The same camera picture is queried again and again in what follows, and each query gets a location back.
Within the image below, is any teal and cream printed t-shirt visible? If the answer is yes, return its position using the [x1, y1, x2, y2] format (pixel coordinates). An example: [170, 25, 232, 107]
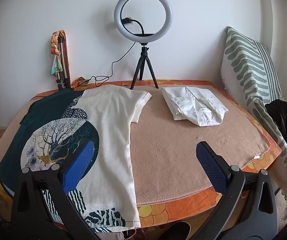
[0, 85, 152, 229]

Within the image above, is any black cable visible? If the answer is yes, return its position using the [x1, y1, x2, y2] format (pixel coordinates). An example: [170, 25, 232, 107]
[72, 41, 137, 90]

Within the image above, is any folded silver tripod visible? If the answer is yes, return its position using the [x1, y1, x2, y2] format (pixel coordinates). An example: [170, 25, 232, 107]
[56, 36, 70, 90]

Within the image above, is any beige blanket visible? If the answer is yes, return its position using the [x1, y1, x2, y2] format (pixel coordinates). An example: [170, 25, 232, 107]
[130, 84, 271, 205]

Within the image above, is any green striped pillow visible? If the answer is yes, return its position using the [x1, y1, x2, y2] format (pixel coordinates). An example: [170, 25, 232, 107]
[220, 26, 287, 170]

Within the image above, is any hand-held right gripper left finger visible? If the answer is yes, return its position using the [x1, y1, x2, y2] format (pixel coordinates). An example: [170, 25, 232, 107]
[11, 140, 101, 240]

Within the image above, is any black garment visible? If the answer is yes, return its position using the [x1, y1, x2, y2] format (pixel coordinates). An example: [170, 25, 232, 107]
[265, 99, 287, 155]

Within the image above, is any orange floral tablecloth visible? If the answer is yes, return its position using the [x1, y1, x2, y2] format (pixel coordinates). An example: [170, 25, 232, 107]
[0, 79, 282, 230]

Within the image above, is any folded white shirt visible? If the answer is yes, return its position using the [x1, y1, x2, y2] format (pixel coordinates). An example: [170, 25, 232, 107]
[161, 86, 229, 127]

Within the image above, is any white ring light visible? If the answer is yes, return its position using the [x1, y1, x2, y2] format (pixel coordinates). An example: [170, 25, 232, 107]
[114, 0, 173, 43]

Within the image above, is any colourful scarf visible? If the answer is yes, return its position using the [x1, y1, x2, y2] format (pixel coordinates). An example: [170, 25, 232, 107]
[50, 31, 64, 78]

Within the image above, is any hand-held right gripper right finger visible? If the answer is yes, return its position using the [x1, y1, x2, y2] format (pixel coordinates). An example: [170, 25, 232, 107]
[196, 141, 277, 240]

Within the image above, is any crumpled orange cloth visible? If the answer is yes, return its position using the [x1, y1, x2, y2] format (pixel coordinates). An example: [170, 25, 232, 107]
[74, 77, 90, 87]

